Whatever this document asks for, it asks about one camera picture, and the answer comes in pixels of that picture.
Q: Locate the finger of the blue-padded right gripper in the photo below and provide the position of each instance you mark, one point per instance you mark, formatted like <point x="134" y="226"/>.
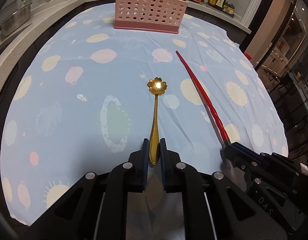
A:
<point x="246" y="150"/>
<point x="237" y="157"/>

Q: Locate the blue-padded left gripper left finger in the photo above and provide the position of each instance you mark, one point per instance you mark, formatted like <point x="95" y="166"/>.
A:
<point x="128" y="177"/>

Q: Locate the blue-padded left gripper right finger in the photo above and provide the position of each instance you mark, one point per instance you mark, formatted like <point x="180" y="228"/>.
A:
<point x="179" y="177"/>

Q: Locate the red chopstick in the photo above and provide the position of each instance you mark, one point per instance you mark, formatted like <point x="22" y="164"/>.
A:
<point x="206" y="101"/>

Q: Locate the gold flower spoon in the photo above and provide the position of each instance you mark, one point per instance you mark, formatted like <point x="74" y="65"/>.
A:
<point x="155" y="119"/>

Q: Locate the red stool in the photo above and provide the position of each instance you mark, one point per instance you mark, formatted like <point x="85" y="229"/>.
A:
<point x="247" y="56"/>

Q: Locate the blue polka-dot tablecloth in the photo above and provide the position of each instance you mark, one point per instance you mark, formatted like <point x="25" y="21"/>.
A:
<point x="86" y="102"/>

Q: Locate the green condiment jar set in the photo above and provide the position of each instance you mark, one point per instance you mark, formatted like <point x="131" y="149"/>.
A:
<point x="228" y="8"/>

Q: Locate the dark soy sauce bottle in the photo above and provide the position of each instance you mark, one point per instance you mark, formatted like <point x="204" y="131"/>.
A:
<point x="219" y="4"/>

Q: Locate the pink perforated utensil holder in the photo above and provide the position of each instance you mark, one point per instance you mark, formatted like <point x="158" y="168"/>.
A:
<point x="162" y="16"/>

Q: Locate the stainless steel pot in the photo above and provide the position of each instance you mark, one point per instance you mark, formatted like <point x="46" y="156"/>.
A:
<point x="14" y="21"/>

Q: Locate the green dish soap bottle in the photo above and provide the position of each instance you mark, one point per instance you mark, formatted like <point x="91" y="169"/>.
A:
<point x="23" y="3"/>

